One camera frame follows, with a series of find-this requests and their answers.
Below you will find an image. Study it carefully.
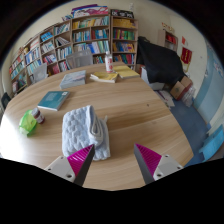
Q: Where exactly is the small wooden wall shelf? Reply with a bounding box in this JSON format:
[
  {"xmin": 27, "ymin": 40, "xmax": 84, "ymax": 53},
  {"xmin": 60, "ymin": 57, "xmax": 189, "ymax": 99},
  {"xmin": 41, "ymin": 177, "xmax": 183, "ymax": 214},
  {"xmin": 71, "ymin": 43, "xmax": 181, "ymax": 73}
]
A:
[{"xmin": 157, "ymin": 22, "xmax": 179, "ymax": 53}]

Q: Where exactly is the narrow grey mesh chair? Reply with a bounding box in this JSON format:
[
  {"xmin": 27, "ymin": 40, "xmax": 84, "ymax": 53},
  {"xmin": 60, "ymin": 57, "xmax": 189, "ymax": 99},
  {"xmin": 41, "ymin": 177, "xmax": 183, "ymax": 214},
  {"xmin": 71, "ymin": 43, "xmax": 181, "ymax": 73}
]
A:
[{"xmin": 32, "ymin": 62, "xmax": 49, "ymax": 84}]

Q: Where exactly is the clear bottle with red label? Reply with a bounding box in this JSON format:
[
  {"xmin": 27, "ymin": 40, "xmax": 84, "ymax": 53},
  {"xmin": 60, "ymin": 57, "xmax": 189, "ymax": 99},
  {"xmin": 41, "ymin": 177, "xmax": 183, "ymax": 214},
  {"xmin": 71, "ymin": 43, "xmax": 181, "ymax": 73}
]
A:
[{"xmin": 104, "ymin": 50, "xmax": 115, "ymax": 74}]

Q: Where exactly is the teal book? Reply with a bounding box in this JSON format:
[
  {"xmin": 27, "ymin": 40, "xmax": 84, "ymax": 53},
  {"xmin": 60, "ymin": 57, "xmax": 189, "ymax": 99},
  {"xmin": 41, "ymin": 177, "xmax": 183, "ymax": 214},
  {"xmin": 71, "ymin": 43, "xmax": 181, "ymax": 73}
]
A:
[{"xmin": 37, "ymin": 90, "xmax": 71, "ymax": 112}]

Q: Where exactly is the black cloth cover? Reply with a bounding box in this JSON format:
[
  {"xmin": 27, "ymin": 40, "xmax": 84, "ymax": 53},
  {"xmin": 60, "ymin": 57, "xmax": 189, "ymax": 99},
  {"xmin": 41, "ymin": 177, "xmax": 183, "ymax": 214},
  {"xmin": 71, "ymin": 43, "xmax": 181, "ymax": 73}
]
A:
[{"xmin": 135, "ymin": 35, "xmax": 185, "ymax": 86}]

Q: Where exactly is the yellow open book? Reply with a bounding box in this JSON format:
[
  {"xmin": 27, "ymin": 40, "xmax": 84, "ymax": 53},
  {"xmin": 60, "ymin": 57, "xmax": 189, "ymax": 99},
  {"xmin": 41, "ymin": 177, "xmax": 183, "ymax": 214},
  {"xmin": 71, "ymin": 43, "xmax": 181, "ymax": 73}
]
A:
[{"xmin": 89, "ymin": 71, "xmax": 119, "ymax": 84}]

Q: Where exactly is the black office chair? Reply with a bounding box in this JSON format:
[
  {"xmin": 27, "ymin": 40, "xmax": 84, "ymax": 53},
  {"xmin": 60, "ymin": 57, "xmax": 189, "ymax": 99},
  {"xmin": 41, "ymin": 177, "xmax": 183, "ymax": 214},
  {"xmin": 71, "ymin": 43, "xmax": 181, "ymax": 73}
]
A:
[{"xmin": 0, "ymin": 91, "xmax": 12, "ymax": 109}]

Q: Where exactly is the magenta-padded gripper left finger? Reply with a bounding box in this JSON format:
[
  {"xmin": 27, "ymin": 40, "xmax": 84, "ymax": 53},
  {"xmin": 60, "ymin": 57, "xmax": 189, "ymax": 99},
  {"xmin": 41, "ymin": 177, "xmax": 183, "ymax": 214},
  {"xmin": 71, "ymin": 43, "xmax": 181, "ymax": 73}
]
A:
[{"xmin": 44, "ymin": 143, "xmax": 96, "ymax": 187}]

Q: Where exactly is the yellow flat folder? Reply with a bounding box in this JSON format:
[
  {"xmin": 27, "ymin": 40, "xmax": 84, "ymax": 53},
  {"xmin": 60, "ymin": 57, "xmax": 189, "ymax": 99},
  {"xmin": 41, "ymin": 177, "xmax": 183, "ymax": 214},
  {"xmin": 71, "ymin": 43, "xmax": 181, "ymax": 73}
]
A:
[{"xmin": 112, "ymin": 64, "xmax": 141, "ymax": 80}]

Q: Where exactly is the green plastic bag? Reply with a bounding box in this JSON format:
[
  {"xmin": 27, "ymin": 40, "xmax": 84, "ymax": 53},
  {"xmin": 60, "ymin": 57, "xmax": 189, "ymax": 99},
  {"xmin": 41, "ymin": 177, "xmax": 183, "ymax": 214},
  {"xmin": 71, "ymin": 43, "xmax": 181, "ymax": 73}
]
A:
[{"xmin": 18, "ymin": 109, "xmax": 38, "ymax": 137}]

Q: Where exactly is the wide grey mesh chair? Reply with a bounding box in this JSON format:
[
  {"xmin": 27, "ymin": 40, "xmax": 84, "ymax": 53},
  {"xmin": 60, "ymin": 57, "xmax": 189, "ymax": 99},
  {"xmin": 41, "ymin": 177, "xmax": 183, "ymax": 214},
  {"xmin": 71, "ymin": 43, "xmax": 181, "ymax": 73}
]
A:
[{"xmin": 65, "ymin": 49, "xmax": 94, "ymax": 70}]

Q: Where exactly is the red wall hanging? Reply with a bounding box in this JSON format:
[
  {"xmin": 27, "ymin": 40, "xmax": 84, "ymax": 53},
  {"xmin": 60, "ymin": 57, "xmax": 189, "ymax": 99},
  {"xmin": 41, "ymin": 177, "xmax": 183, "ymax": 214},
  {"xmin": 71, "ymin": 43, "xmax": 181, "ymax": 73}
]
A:
[{"xmin": 180, "ymin": 46, "xmax": 193, "ymax": 65}]

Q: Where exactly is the small jar with red label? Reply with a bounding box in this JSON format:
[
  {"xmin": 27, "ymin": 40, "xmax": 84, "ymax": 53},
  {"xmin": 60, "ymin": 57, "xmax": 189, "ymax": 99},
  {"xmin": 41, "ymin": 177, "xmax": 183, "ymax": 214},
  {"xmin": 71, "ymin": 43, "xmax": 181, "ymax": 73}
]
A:
[{"xmin": 30, "ymin": 107, "xmax": 46, "ymax": 125}]

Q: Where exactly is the blue flat board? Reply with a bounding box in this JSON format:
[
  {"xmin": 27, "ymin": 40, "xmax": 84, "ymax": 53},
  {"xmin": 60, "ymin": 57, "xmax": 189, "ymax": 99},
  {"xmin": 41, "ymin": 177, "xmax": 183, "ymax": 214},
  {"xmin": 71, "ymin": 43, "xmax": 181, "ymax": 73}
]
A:
[{"xmin": 199, "ymin": 124, "xmax": 224, "ymax": 163}]

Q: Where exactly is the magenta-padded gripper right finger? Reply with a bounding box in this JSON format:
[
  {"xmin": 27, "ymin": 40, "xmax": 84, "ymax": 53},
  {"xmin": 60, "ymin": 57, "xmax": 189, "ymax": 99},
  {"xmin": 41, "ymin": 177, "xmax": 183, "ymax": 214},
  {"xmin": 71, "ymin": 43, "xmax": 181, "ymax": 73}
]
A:
[{"xmin": 133, "ymin": 143, "xmax": 185, "ymax": 185}]

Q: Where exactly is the cardboard box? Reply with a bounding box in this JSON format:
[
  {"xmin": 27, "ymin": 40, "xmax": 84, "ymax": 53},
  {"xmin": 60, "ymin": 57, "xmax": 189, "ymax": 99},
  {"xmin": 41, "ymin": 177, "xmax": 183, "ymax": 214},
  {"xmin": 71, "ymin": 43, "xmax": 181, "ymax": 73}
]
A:
[{"xmin": 170, "ymin": 75, "xmax": 194, "ymax": 101}]

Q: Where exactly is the grey-blue book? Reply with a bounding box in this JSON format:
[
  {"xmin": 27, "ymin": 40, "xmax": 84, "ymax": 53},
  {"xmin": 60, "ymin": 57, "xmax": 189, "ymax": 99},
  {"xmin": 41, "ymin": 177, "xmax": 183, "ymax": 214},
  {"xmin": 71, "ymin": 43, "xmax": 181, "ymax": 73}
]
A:
[{"xmin": 59, "ymin": 69, "xmax": 88, "ymax": 90}]

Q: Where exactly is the wooden bookshelf unit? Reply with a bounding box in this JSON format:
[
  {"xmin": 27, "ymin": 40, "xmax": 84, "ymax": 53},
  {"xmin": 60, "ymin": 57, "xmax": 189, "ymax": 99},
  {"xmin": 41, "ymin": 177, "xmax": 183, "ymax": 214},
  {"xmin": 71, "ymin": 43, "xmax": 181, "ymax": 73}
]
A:
[{"xmin": 8, "ymin": 3, "xmax": 139, "ymax": 96}]

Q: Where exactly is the light blue waffle towel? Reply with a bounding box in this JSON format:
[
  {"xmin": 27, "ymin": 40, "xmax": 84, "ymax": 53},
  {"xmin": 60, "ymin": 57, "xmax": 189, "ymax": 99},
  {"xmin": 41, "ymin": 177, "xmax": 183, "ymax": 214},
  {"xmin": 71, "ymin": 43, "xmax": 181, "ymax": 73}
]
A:
[{"xmin": 61, "ymin": 104, "xmax": 112, "ymax": 162}]

